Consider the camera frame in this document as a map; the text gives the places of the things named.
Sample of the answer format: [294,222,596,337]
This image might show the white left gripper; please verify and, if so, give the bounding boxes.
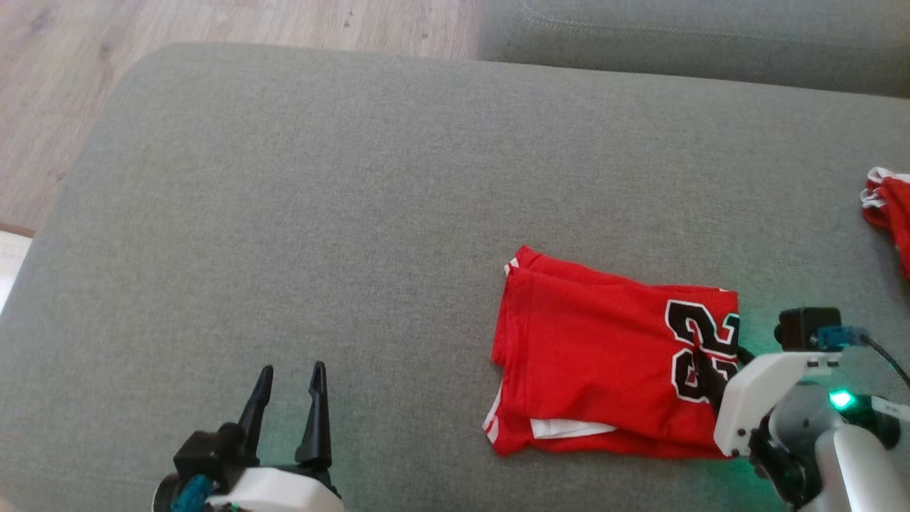
[205,361,346,512]

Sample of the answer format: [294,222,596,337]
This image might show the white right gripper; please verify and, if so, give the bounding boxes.
[692,345,845,459]

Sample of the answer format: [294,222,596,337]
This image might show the red numbered jersey shirt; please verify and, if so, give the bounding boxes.
[482,245,744,460]

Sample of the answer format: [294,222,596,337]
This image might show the red shorts with white trim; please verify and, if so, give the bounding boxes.
[860,166,910,279]

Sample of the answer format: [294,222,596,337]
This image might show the large grey sofa seat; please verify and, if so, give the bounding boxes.
[0,41,910,512]

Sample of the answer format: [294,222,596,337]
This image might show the white floor mat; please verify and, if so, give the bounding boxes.
[0,231,34,317]

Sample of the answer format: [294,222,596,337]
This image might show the small grey sofa cushion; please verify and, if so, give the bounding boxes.
[475,0,910,98]

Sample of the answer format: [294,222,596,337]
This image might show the blue cable connector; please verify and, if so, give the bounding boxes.
[816,325,869,351]
[169,474,214,512]

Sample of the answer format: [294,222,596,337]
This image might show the thin black camera cable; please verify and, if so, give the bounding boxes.
[857,333,910,390]

